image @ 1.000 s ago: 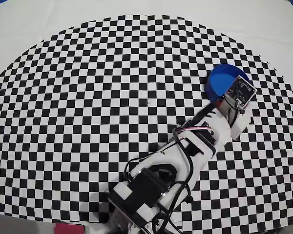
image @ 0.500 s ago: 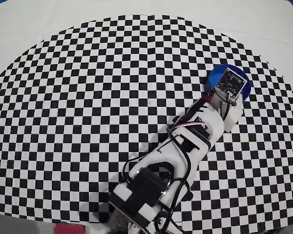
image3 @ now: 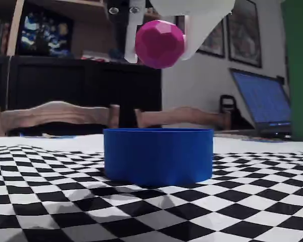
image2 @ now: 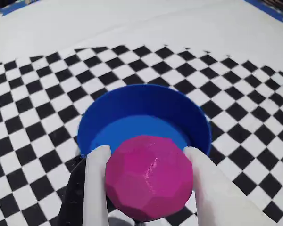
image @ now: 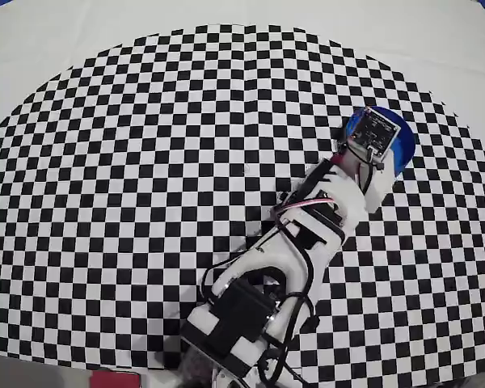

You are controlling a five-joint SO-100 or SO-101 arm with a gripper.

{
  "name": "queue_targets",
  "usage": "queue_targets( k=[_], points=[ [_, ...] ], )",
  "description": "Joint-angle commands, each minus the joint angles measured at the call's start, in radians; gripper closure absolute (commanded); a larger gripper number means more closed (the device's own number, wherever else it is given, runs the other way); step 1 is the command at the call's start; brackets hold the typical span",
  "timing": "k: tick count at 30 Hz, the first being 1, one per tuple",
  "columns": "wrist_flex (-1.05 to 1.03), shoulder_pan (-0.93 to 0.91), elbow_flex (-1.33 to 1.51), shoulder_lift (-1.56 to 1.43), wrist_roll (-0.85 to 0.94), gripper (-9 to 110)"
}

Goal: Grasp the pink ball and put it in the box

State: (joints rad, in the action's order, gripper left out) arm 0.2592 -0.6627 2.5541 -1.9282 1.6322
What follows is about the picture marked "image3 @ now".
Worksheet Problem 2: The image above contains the light wooden bookshelf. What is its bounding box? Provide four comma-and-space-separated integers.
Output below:
0, 0, 122, 58

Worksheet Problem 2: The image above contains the brown wooden chair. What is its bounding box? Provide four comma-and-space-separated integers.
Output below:
134, 105, 232, 130
0, 100, 121, 137

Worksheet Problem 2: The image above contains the red white book stack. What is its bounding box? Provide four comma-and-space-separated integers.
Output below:
80, 49, 111, 63

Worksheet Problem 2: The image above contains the small framed wall picture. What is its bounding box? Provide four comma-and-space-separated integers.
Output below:
196, 19, 226, 59

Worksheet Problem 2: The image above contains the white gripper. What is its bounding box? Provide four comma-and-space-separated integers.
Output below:
123, 0, 236, 64

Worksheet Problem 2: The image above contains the large framed wall picture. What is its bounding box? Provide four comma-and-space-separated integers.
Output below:
226, 0, 263, 69

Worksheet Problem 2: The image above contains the blue round box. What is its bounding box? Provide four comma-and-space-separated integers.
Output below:
103, 128, 214, 187

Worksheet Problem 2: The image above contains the open laptop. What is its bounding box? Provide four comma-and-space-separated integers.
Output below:
229, 67, 293, 139

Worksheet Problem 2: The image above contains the blue starry night painting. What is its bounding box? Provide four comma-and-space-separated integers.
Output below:
16, 7, 75, 57

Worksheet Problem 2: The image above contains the black white checkered mat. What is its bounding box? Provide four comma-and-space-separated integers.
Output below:
0, 133, 303, 242

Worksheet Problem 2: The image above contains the pink faceted ball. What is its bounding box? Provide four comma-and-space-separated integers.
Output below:
135, 19, 186, 70

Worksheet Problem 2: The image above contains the green panel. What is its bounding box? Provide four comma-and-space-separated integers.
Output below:
280, 0, 303, 142

